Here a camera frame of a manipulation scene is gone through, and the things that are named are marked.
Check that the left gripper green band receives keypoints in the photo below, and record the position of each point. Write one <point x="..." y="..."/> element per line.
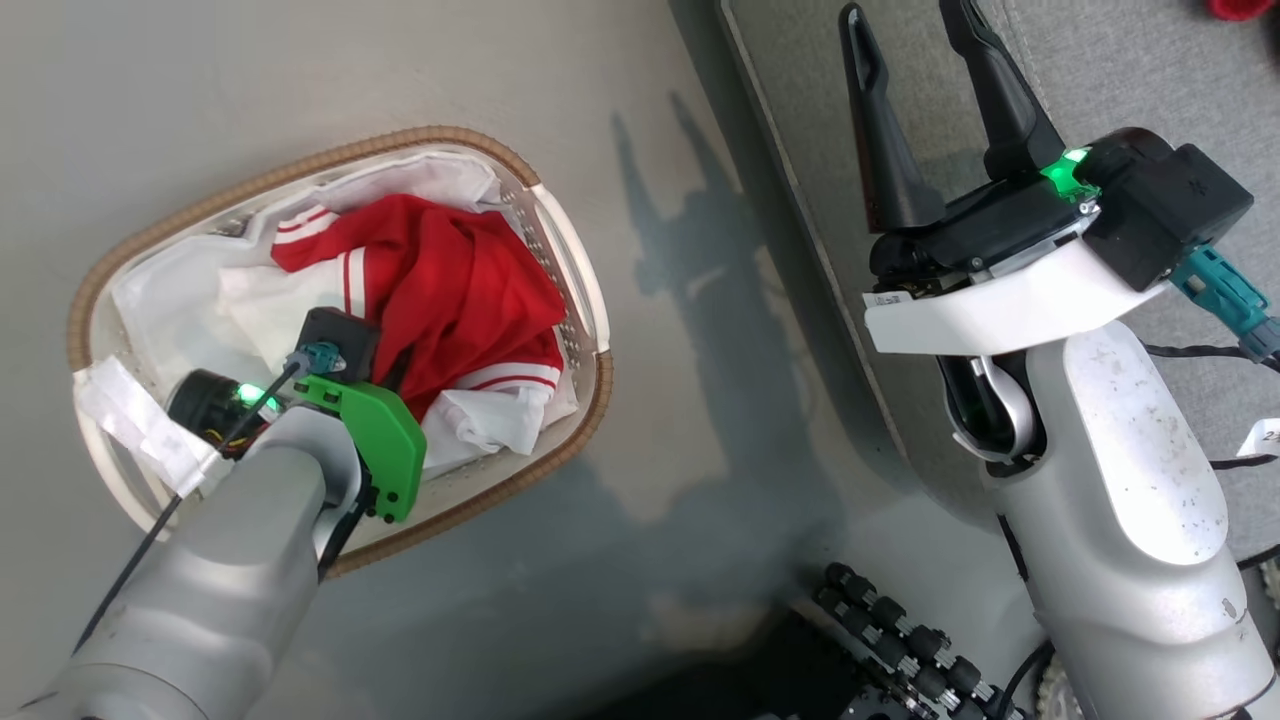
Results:
<point x="385" y="440"/>

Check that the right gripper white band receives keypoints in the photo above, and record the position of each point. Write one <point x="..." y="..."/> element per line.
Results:
<point x="1000" y="300"/>

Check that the red and white garment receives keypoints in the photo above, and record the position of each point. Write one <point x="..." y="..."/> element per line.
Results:
<point x="450" y="290"/>

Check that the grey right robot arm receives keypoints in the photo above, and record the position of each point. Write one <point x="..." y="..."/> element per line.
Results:
<point x="1130" y="500"/>

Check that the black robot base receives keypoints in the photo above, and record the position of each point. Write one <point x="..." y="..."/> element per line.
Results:
<point x="730" y="680"/>

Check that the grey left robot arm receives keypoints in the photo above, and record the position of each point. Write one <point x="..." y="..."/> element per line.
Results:
<point x="220" y="590"/>

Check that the grey fabric sofa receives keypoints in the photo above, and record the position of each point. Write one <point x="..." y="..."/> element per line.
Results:
<point x="1100" y="80"/>

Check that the wicker rim laundry basket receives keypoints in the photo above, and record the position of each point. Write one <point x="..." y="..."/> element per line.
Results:
<point x="585" y="400"/>

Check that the red cloth item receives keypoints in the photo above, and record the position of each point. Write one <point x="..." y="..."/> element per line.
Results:
<point x="1240" y="8"/>

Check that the white paper tag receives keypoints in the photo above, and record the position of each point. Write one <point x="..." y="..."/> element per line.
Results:
<point x="1262" y="440"/>

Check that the black roller robot wheel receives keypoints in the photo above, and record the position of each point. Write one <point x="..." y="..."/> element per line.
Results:
<point x="920" y="650"/>

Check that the teal left camera connector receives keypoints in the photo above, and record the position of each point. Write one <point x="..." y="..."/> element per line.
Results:
<point x="322" y="357"/>

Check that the teal camera connector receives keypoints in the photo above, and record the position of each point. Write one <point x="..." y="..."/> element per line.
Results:
<point x="1220" y="290"/>
<point x="322" y="357"/>

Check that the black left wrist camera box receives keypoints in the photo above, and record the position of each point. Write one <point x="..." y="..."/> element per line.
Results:
<point x="345" y="335"/>

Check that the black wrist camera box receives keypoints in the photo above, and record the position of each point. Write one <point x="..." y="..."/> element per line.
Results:
<point x="345" y="335"/>
<point x="1170" y="215"/>

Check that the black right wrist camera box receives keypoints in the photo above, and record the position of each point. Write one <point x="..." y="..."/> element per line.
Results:
<point x="1170" y="215"/>

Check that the teal right camera connector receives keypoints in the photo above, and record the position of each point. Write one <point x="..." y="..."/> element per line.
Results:
<point x="1220" y="290"/>

